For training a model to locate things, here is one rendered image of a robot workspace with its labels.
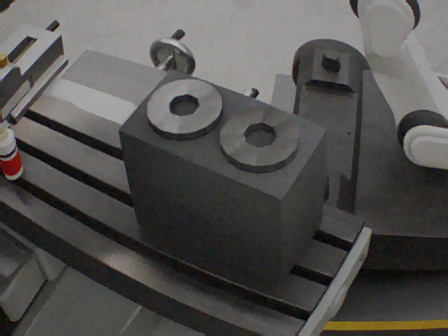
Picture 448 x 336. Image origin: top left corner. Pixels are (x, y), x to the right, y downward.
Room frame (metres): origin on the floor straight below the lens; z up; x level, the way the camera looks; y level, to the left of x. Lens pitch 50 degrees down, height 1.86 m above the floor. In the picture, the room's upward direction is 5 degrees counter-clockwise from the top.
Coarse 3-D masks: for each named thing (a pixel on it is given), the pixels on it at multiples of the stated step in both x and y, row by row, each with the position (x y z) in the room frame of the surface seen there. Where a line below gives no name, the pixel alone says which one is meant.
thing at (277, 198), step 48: (192, 96) 0.73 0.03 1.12; (240, 96) 0.74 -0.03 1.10; (144, 144) 0.68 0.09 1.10; (192, 144) 0.67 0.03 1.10; (240, 144) 0.65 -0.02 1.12; (288, 144) 0.64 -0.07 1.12; (144, 192) 0.69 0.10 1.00; (192, 192) 0.64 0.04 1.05; (240, 192) 0.61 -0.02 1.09; (288, 192) 0.59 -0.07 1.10; (192, 240) 0.65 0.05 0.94; (240, 240) 0.61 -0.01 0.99; (288, 240) 0.59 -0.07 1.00
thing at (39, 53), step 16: (16, 32) 1.11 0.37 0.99; (32, 32) 1.10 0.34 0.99; (48, 32) 1.08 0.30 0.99; (0, 48) 1.07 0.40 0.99; (16, 48) 1.06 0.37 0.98; (32, 48) 1.04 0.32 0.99; (48, 48) 1.04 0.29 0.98; (16, 64) 1.01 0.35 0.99; (32, 64) 1.00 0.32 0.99; (48, 64) 1.03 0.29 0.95; (64, 64) 1.04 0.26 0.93; (32, 80) 0.99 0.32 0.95; (48, 80) 1.01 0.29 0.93; (0, 96) 0.93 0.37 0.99; (16, 96) 0.95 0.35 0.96; (32, 96) 0.97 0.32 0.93; (0, 112) 0.92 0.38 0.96; (16, 112) 0.94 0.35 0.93
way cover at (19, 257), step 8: (0, 232) 0.74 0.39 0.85; (0, 240) 0.73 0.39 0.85; (8, 240) 0.73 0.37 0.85; (16, 240) 0.73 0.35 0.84; (0, 248) 0.71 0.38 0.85; (8, 248) 0.71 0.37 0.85; (16, 248) 0.71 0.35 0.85; (24, 248) 0.71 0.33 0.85; (0, 256) 0.69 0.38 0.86; (8, 256) 0.69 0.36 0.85; (16, 256) 0.69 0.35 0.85; (24, 256) 0.69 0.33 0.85; (0, 264) 0.67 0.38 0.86; (8, 264) 0.67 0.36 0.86; (16, 264) 0.67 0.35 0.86; (0, 272) 0.65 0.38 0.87; (8, 272) 0.65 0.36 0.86; (0, 280) 0.62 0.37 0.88
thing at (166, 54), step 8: (176, 32) 1.38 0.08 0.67; (184, 32) 1.39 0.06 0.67; (160, 40) 1.36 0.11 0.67; (168, 40) 1.35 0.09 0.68; (176, 40) 1.35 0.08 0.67; (152, 48) 1.37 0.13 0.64; (160, 48) 1.36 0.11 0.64; (168, 48) 1.35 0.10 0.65; (176, 48) 1.33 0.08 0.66; (184, 48) 1.33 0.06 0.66; (152, 56) 1.37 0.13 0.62; (160, 56) 1.37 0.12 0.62; (168, 56) 1.35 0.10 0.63; (176, 56) 1.34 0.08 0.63; (184, 56) 1.32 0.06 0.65; (192, 56) 1.32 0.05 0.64; (160, 64) 1.32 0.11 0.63; (168, 64) 1.32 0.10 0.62; (176, 64) 1.34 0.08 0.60; (184, 64) 1.33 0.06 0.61; (192, 64) 1.32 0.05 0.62; (184, 72) 1.32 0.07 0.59; (192, 72) 1.32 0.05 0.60
